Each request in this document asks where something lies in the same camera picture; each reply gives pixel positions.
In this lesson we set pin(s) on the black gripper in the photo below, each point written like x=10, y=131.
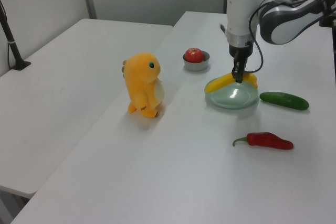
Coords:
x=240, y=52

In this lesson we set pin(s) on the yellow banana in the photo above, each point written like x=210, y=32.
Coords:
x=218, y=83

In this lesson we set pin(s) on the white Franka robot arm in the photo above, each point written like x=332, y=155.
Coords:
x=239, y=11

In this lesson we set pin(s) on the pale green plastic plate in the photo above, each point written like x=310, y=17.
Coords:
x=231, y=98

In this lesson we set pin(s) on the small grey bowl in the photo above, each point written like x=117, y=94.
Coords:
x=195, y=66

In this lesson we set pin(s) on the red apple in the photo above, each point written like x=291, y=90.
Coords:
x=194, y=55

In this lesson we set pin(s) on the green cucumber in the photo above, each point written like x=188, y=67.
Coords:
x=283, y=100

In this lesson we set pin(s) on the red chili pepper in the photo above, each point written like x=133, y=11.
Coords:
x=265, y=140

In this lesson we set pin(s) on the orange plush toy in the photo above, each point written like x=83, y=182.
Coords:
x=139, y=77

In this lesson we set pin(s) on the white side table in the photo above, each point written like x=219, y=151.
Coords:
x=65, y=77

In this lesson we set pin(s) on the black pole with clamp base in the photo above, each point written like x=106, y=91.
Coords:
x=10, y=40

